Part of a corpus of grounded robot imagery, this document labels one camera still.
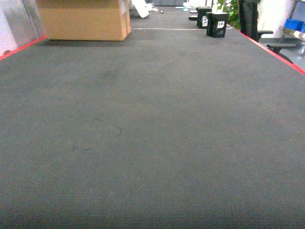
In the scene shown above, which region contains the steel shelf rack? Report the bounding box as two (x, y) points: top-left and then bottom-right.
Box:
(279, 0), (305, 43)

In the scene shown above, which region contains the blue bin on shelf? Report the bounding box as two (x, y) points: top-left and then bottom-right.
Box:
(284, 19), (305, 32)

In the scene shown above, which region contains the large cardboard box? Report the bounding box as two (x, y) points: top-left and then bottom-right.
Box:
(36, 0), (131, 41)

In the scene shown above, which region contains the front black labelled box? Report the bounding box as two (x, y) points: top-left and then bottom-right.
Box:
(206, 12), (229, 38)

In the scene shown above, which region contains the rear black box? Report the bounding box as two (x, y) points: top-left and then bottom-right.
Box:
(188, 6), (212, 29)

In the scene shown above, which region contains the green potted plant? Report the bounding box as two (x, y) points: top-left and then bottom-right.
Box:
(215, 0), (241, 30)

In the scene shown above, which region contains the black office chair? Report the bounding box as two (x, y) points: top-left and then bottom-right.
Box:
(238, 0), (297, 62)

